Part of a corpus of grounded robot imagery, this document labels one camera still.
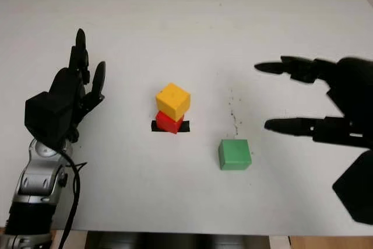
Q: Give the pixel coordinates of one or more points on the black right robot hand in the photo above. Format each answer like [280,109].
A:
[355,94]

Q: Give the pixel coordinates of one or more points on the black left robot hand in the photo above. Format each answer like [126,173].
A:
[67,82]

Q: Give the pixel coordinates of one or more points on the yellow wooden block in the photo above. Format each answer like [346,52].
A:
[172,98]

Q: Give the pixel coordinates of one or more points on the red wooden block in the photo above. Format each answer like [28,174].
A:
[167,123]

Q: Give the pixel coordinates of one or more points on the green wooden block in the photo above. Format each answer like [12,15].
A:
[234,154]

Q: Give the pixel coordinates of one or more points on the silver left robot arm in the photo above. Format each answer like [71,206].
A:
[35,179]

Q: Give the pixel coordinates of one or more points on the black tape strip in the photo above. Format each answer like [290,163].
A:
[186,127]

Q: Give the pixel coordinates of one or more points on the dark robot torso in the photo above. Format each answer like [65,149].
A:
[180,241]

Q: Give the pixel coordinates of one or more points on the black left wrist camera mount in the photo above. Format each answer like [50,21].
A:
[48,117]

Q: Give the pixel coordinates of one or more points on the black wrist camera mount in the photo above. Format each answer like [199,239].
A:
[358,187]
[48,117]

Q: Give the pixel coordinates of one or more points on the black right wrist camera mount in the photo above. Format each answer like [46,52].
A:
[358,187]

